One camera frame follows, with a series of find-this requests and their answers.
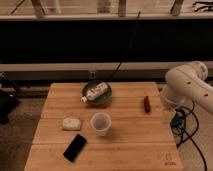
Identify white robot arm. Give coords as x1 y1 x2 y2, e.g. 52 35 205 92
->
161 61 213 114

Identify white labelled bottle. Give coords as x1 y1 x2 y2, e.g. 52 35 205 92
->
81 83 108 102

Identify green bowl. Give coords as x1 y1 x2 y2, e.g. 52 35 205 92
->
82 80 112 106

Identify white soap bar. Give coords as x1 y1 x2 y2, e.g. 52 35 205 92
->
62 117 81 131

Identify black phone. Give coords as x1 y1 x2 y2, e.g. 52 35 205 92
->
63 134 87 162

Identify blue box on floor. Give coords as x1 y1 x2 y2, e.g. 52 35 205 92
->
170 113 185 128

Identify dark object at left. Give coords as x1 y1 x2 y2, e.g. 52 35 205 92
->
0 72 19 124

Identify black cable to wall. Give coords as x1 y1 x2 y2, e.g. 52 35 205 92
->
107 10 142 82

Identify black floor cables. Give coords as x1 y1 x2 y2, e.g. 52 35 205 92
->
173 99 209 171

